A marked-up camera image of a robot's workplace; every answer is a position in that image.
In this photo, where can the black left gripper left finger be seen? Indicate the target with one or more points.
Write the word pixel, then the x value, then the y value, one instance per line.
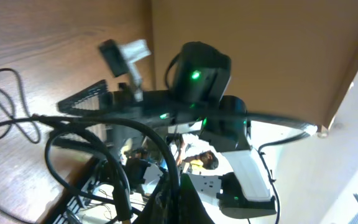
pixel 159 208

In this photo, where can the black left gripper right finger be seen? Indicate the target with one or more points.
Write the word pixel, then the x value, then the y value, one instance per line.
pixel 191 209

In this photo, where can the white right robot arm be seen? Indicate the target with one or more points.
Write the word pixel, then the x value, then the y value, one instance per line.
pixel 197 94

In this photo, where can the person in white shirt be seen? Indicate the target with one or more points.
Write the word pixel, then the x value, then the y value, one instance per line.
pixel 190 148

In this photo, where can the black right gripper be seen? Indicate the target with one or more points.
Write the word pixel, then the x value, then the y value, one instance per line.
pixel 155 108

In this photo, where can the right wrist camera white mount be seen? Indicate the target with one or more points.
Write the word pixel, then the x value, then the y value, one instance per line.
pixel 121 60

